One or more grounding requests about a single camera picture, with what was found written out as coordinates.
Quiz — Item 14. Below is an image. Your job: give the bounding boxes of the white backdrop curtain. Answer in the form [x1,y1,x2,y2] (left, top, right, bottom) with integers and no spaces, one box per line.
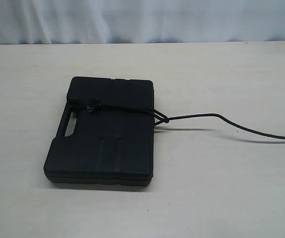
[0,0,285,44]

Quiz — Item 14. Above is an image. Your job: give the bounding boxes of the black cord with frayed knot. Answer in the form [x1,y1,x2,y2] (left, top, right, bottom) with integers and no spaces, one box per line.
[75,98,285,139]

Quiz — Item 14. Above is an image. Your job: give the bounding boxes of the black plastic carrying case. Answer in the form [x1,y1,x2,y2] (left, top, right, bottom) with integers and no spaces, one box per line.
[44,76,155,186]

